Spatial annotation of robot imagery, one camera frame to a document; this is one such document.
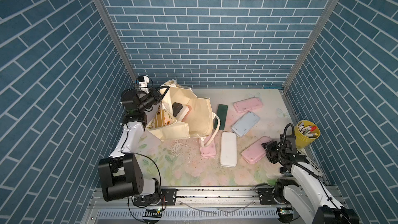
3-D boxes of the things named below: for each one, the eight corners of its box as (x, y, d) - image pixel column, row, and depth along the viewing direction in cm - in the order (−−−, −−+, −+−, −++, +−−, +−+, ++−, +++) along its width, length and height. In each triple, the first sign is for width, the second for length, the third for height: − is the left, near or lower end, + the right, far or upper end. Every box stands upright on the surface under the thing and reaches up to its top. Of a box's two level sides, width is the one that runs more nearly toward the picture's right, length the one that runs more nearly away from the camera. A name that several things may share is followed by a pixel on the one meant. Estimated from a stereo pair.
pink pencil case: (238, 114, 108) (239, 111, 105) (232, 105, 113) (233, 102, 111) (263, 106, 112) (264, 104, 110) (256, 98, 118) (257, 95, 115)
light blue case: (229, 129, 99) (229, 127, 98) (248, 110, 109) (249, 109, 108) (242, 140, 95) (242, 138, 93) (261, 119, 105) (261, 117, 103)
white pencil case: (218, 166, 84) (219, 164, 83) (221, 132, 98) (221, 130, 97) (236, 168, 84) (236, 167, 82) (235, 133, 98) (236, 132, 96)
